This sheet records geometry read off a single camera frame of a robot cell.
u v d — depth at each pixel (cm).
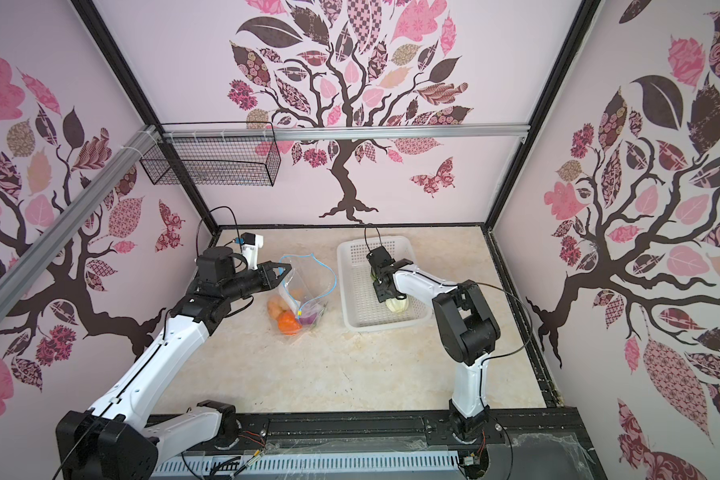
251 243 69
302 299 81
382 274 72
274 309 89
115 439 37
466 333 50
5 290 51
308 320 84
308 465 70
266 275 66
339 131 91
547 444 72
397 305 89
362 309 95
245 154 95
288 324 87
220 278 58
